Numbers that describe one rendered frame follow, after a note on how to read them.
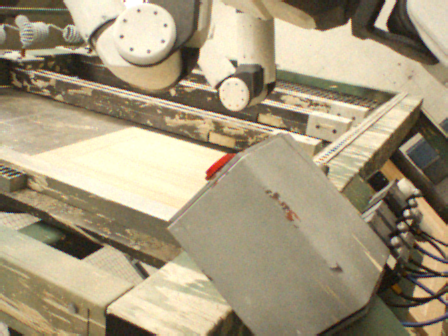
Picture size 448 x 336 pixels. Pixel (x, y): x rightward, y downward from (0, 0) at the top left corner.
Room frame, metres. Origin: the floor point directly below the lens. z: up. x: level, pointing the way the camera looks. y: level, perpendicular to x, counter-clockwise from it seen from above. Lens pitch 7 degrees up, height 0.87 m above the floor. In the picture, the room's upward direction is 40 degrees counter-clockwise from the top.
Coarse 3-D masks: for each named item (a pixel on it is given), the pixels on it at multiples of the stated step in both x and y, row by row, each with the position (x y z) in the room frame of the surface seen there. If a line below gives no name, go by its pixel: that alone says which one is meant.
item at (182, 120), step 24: (24, 24) 1.50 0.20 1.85; (24, 48) 1.54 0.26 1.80; (24, 72) 1.53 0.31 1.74; (48, 72) 1.56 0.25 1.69; (48, 96) 1.53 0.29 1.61; (72, 96) 1.49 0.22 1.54; (96, 96) 1.45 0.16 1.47; (120, 96) 1.41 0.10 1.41; (144, 96) 1.44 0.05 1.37; (144, 120) 1.41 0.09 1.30; (168, 120) 1.38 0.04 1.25; (192, 120) 1.35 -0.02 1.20; (216, 120) 1.32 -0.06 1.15; (240, 120) 1.35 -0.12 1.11; (240, 144) 1.31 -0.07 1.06; (312, 144) 1.24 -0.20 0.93
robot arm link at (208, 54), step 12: (204, 48) 1.18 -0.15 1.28; (216, 48) 1.19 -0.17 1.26; (204, 60) 1.18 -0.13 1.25; (216, 60) 1.18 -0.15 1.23; (228, 60) 1.20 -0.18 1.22; (204, 72) 1.20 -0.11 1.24; (216, 72) 1.18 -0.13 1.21; (228, 72) 1.18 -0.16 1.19; (216, 84) 1.19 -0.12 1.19; (264, 84) 1.21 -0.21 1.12; (216, 96) 1.18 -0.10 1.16; (264, 96) 1.22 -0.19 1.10
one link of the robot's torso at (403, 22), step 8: (400, 0) 0.78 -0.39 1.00; (392, 8) 0.82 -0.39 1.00; (400, 8) 0.78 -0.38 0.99; (392, 16) 0.81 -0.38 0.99; (400, 16) 0.78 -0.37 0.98; (408, 16) 0.78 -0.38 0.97; (392, 24) 0.82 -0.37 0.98; (400, 24) 0.80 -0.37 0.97; (408, 24) 0.78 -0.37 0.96; (392, 32) 0.83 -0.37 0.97; (400, 32) 0.81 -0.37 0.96; (408, 32) 0.80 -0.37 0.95; (416, 32) 0.78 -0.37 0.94; (416, 40) 0.80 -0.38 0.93
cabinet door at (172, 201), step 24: (72, 144) 1.12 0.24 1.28; (96, 144) 1.14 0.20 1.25; (120, 144) 1.18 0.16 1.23; (144, 144) 1.21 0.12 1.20; (168, 144) 1.23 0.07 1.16; (192, 144) 1.26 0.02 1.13; (72, 168) 0.99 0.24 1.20; (96, 168) 1.02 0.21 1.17; (120, 168) 1.04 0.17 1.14; (144, 168) 1.06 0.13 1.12; (168, 168) 1.09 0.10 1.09; (192, 168) 1.11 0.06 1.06; (144, 192) 0.94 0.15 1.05; (168, 192) 0.97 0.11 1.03; (192, 192) 0.99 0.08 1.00
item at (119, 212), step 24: (24, 168) 0.90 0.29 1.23; (48, 168) 0.91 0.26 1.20; (48, 192) 0.89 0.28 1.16; (72, 192) 0.87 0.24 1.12; (96, 192) 0.85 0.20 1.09; (120, 192) 0.87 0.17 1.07; (120, 216) 0.84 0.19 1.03; (144, 216) 0.82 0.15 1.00; (168, 216) 0.82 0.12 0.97; (168, 240) 0.82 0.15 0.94
